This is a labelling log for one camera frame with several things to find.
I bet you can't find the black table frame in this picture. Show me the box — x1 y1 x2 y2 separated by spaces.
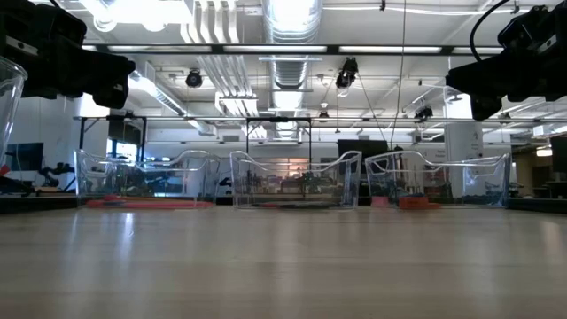
0 193 567 214

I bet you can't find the black monitor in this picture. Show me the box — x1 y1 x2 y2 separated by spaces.
337 139 390 175
549 135 567 174
6 142 45 172

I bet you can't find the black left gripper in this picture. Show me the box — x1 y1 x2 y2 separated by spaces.
0 42 136 110

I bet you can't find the clear plastic bin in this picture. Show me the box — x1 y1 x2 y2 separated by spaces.
74 149 221 209
229 149 363 209
0 57 28 167
364 149 513 208

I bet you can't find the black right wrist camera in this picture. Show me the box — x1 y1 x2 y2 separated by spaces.
497 4 560 52

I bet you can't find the black overhead frame bar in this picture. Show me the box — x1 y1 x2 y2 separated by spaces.
82 43 506 57

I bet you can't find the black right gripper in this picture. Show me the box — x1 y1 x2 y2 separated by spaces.
445 43 563 122

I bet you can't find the silver ceiling duct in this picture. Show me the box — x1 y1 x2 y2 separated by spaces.
260 0 324 139

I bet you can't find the red and black equipment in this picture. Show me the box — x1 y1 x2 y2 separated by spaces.
0 164 35 197

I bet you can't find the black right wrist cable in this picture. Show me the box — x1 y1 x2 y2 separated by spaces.
469 0 511 63

